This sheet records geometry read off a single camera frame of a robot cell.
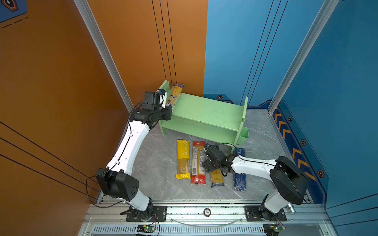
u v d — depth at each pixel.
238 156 0.61
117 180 0.41
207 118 0.80
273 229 0.70
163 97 0.69
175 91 0.84
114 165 0.42
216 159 0.67
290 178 0.45
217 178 0.82
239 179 0.81
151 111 0.57
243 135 1.02
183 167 0.87
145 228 0.71
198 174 0.84
